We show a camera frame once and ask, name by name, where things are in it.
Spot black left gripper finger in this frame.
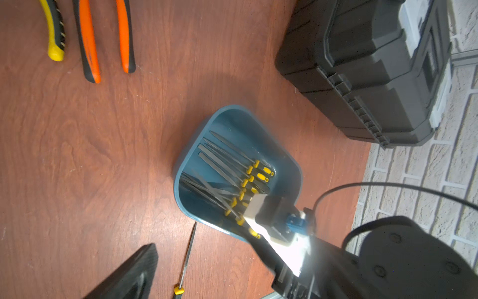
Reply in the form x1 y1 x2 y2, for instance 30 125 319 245
85 243 158 299

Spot file one yellow black handle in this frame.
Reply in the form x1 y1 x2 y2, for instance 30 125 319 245
173 222 197 299

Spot file six yellow black handle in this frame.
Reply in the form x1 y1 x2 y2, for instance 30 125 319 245
180 172 239 216

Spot file five yellow black handle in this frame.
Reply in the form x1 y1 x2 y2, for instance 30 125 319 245
179 175 247 227

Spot file four yellow black handle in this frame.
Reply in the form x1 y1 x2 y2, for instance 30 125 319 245
192 169 261 240

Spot teal plastic storage box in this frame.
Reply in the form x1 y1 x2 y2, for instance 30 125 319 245
174 105 302 242

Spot file seven yellow black handle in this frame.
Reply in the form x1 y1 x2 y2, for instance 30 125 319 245
198 151 259 201

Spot file eight yellow black handle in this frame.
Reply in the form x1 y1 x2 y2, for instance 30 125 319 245
198 144 262 194

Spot file nine yellow black handle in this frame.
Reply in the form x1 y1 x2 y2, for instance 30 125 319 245
204 138 270 183

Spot file ten yellow black handle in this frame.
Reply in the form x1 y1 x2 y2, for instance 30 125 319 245
210 130 275 178

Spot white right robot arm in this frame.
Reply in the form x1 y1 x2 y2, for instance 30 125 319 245
244 194 478 299

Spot black plastic toolbox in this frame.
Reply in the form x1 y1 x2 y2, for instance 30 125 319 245
275 1 452 148

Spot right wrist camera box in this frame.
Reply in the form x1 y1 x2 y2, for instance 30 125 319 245
243 194 309 246

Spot yellow handled pliers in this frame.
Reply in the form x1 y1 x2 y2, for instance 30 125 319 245
40 0 66 62

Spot orange handled pliers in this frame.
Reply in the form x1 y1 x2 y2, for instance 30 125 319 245
71 0 137 85

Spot aluminium corner post right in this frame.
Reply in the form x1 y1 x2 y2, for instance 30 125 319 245
451 49 478 67

